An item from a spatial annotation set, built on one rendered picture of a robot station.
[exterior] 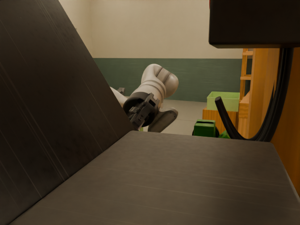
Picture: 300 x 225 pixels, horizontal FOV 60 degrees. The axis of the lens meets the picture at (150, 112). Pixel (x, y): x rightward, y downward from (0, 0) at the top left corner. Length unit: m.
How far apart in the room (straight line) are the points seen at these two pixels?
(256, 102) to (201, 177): 0.74
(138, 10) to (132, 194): 8.36
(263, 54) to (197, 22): 6.84
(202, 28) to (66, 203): 7.56
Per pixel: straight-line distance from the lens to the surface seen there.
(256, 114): 0.96
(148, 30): 8.29
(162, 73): 0.72
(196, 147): 0.29
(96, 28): 9.31
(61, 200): 0.20
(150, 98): 0.49
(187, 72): 7.79
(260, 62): 0.94
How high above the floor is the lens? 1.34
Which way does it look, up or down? 12 degrees down
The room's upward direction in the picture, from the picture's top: straight up
